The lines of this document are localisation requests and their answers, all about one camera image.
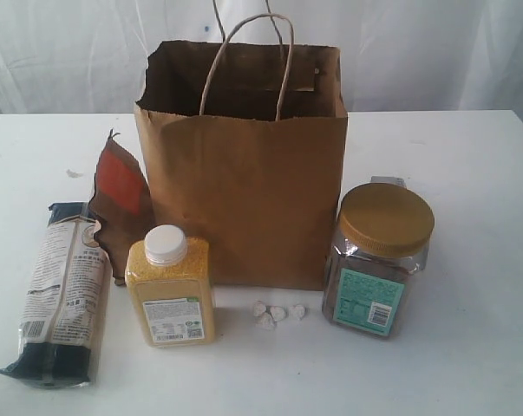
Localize brown paper bag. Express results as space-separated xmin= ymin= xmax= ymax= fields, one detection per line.
xmin=134 ymin=36 xmax=348 ymax=290

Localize clear jar gold lid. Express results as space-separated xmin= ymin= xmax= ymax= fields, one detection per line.
xmin=322 ymin=182 xmax=435 ymax=338

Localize white wrapped candy far left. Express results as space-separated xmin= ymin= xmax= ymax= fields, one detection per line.
xmin=252 ymin=302 xmax=266 ymax=317

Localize white wrapped candy middle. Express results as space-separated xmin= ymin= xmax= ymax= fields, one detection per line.
xmin=269 ymin=306 xmax=287 ymax=322

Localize white wrapped candy right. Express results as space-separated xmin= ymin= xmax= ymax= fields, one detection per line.
xmin=288 ymin=304 xmax=307 ymax=321

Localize yellow millet bottle white cap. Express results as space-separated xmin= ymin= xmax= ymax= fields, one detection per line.
xmin=125 ymin=224 xmax=215 ymax=348

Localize brown red snack pouch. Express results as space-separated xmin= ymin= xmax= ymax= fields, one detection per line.
xmin=88 ymin=131 xmax=154 ymax=286

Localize small blue white milk carton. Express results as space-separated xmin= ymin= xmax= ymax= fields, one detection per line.
xmin=370 ymin=176 xmax=407 ymax=189

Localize noodle packet dark blue ends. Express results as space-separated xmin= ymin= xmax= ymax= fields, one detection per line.
xmin=0 ymin=202 xmax=107 ymax=388

